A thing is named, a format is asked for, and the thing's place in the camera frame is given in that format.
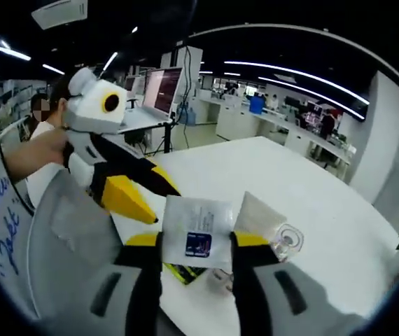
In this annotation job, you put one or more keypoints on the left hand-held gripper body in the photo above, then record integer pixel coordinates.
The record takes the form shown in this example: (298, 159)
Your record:
(91, 112)

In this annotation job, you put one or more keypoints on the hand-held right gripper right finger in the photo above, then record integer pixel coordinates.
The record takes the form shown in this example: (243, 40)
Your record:
(283, 301)

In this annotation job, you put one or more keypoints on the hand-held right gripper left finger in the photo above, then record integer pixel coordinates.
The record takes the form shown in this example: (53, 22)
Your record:
(122, 301)

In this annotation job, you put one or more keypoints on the black green skincare sachet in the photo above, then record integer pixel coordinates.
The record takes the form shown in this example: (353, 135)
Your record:
(185, 274)

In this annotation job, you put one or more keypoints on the white skincare sachet blue label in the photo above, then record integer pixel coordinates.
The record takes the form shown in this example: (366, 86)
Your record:
(199, 217)

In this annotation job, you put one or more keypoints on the white skincare tube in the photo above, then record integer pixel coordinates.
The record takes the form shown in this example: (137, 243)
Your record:
(255, 217)

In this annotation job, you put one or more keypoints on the blue storage bin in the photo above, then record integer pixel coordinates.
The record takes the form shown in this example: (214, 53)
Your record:
(256, 105)

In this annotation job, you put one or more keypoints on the black laptop stand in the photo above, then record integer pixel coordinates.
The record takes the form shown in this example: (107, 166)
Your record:
(167, 140)

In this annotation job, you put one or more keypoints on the small monitor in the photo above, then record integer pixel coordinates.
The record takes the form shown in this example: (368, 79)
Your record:
(134, 84)

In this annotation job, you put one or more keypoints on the open laptop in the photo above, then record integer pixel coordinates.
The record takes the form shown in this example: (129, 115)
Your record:
(162, 91)

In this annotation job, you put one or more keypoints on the blue water jug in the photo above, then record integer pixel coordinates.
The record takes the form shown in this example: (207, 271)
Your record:
(189, 117)

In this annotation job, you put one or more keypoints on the ceiling air conditioner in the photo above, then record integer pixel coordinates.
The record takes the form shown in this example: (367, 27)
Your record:
(59, 14)

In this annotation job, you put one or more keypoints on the white office workbench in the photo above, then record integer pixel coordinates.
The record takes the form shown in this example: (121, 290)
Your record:
(273, 129)

